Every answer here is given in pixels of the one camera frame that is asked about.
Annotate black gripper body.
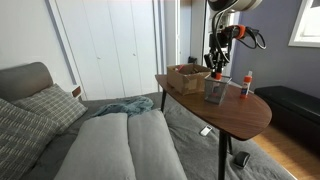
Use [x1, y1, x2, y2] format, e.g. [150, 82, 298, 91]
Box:
[207, 26, 238, 65]

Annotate glue stick with orange cap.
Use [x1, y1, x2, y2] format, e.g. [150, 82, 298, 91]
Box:
[240, 71, 252, 99]

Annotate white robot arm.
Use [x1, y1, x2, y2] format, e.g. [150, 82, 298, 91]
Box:
[204, 0, 266, 78]

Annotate cardboard box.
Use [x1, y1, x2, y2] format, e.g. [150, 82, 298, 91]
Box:
[167, 64, 211, 95]

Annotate dark wooden side table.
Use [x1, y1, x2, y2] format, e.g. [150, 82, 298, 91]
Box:
[155, 75, 272, 180]

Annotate white remote control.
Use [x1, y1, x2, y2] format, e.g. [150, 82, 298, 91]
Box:
[200, 125, 212, 136]

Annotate white framed picture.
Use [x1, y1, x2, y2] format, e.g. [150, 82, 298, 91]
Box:
[288, 0, 320, 48]

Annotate black bench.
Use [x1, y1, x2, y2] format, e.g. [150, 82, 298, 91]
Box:
[254, 86, 320, 152]

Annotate teal crumpled cloth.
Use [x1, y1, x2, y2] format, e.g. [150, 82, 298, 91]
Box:
[92, 96, 154, 117]

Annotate black round floor object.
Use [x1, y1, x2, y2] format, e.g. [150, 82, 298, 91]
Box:
[233, 151, 250, 169]

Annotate white closet doors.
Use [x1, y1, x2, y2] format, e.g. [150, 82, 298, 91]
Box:
[48, 0, 158, 100]

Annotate light grey cushion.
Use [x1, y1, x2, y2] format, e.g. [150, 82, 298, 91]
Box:
[128, 110, 187, 180]
[54, 113, 136, 180]

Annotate grey plaid pillow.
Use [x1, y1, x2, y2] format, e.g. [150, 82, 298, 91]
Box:
[13, 84, 88, 134]
[0, 99, 59, 180]

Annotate grey sofa bed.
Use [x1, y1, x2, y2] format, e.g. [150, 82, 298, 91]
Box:
[0, 61, 294, 180]

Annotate mesh wire basket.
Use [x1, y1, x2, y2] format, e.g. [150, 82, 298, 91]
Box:
[204, 76, 231, 105]

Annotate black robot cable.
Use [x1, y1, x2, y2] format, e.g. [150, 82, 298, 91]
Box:
[213, 9, 267, 64]

